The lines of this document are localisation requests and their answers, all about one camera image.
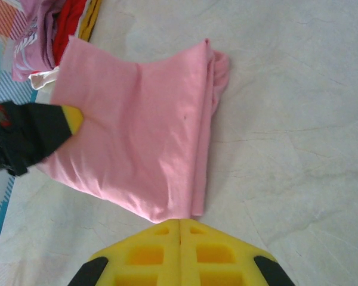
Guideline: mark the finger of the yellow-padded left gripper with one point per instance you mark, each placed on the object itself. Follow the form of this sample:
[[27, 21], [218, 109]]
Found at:
[[41, 131]]

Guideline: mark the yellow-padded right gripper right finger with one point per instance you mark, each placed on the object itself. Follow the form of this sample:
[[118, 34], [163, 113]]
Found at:
[[220, 262]]

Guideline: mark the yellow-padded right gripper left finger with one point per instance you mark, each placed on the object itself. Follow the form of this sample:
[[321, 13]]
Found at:
[[143, 262]]

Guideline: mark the pink t-shirt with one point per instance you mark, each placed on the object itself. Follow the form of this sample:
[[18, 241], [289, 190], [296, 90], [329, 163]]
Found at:
[[131, 134]]

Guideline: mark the white folded t-shirt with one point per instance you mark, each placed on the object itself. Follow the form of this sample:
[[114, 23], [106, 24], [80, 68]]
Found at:
[[41, 79]]

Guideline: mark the mauve folded printed t-shirt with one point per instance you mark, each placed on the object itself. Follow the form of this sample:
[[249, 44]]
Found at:
[[32, 44]]

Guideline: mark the red folded t-shirt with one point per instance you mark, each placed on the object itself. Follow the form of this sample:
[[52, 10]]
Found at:
[[67, 26]]

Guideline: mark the yellow folded t-shirt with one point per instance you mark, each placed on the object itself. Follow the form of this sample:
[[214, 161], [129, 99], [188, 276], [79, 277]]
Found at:
[[89, 21]]

